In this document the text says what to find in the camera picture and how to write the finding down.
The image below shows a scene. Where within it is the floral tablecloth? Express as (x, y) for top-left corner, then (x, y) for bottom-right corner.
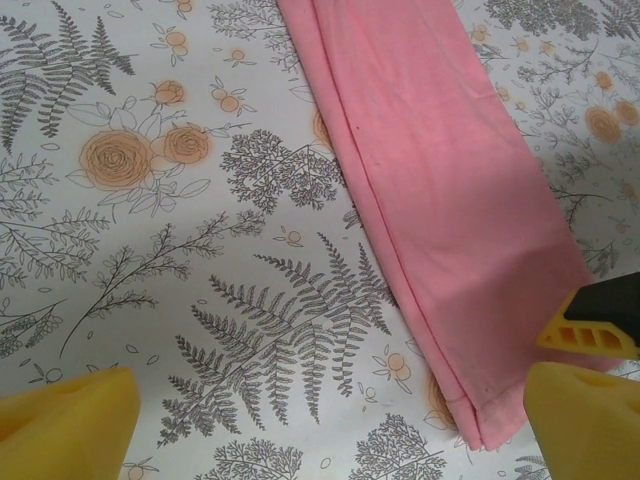
(0, 0), (640, 480)

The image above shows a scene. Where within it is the pink t-shirt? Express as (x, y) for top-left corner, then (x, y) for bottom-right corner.
(277, 0), (640, 452)

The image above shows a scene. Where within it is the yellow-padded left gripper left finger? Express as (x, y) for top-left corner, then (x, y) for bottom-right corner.
(0, 366), (141, 480)

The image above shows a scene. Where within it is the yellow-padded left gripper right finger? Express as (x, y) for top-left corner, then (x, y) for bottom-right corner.
(522, 360), (640, 480)

